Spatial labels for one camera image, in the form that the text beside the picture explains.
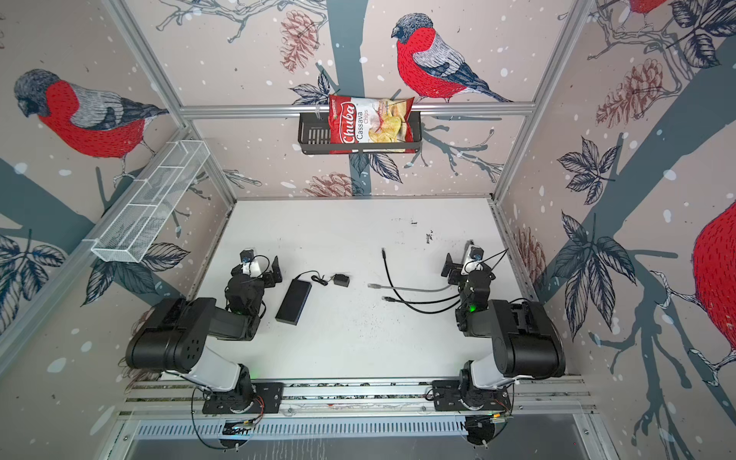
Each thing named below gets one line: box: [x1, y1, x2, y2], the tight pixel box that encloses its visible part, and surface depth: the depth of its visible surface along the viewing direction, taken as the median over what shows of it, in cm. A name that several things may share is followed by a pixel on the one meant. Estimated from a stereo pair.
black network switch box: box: [275, 278, 313, 326], surface depth 92 cm
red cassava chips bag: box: [328, 94, 416, 155], surface depth 90 cm
